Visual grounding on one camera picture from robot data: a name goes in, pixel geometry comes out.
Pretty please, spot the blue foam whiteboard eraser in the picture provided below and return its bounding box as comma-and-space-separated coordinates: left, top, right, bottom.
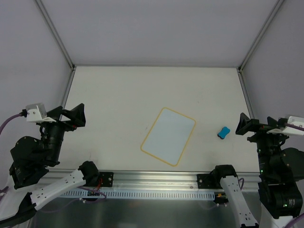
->
217, 126, 230, 140

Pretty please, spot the yellow-framed small whiteboard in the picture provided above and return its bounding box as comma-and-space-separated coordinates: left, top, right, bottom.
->
140, 107, 196, 167

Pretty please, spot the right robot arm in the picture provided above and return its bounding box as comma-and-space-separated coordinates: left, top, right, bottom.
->
211, 113, 304, 228

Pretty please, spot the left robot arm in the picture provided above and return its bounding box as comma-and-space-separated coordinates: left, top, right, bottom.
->
0, 103, 99, 228

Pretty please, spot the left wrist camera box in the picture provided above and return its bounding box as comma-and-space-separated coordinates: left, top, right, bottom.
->
26, 103, 56, 124

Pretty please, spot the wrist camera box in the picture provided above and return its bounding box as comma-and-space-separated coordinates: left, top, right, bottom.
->
268, 116, 304, 136
26, 103, 56, 124

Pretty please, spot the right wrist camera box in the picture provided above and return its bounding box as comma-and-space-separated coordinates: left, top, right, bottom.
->
268, 116, 304, 136

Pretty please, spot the left aluminium frame post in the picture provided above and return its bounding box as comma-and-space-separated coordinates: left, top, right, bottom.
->
34, 0, 76, 107

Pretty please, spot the aluminium frame post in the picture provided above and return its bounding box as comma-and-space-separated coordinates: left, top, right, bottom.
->
34, 0, 76, 107
237, 0, 285, 118

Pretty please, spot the right aluminium frame post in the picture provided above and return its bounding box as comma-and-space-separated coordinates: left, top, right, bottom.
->
237, 0, 285, 118

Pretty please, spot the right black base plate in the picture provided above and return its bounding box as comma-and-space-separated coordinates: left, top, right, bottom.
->
197, 174, 216, 189

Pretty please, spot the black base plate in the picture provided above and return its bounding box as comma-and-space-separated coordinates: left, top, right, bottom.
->
197, 174, 216, 189
97, 171, 114, 188

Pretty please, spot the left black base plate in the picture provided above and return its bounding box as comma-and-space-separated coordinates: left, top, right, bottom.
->
97, 171, 114, 188

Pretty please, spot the aluminium mounting rail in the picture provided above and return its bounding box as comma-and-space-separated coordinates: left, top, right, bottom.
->
39, 169, 260, 191

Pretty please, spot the white slotted cable duct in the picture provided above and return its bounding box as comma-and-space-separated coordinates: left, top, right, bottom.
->
61, 189, 215, 201

